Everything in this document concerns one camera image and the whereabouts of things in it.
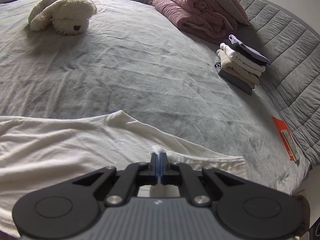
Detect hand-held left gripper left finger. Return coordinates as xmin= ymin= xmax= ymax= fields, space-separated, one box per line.
xmin=72 ymin=152 xmax=158 ymax=206

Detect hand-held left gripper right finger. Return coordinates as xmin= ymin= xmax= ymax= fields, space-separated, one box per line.
xmin=160 ymin=152 xmax=247 ymax=206

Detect white pants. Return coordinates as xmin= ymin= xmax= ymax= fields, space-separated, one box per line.
xmin=0 ymin=110 xmax=247 ymax=238

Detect bed with grey sheet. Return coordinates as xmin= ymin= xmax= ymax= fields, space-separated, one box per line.
xmin=0 ymin=0 xmax=313 ymax=240

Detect folded grey garment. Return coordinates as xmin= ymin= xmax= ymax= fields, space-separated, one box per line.
xmin=214 ymin=57 xmax=253 ymax=95

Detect orange booklet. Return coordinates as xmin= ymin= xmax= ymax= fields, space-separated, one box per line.
xmin=272 ymin=116 xmax=300 ymax=161

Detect patterned card box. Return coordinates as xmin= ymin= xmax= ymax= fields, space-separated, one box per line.
xmin=281 ymin=129 xmax=300 ymax=162

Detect folded dark garment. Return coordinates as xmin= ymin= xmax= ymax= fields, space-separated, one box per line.
xmin=226 ymin=40 xmax=268 ymax=67

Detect folded purple garment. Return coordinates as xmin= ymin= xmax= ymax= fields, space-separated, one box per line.
xmin=229 ymin=34 xmax=271 ymax=65

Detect folded pink quilt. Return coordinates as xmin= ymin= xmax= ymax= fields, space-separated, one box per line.
xmin=152 ymin=0 xmax=238 ymax=45

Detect grey quilted headboard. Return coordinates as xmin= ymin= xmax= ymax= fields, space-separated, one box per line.
xmin=220 ymin=0 xmax=320 ymax=167

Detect white plush dog toy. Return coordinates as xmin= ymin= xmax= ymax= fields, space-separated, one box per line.
xmin=28 ymin=0 xmax=97 ymax=36

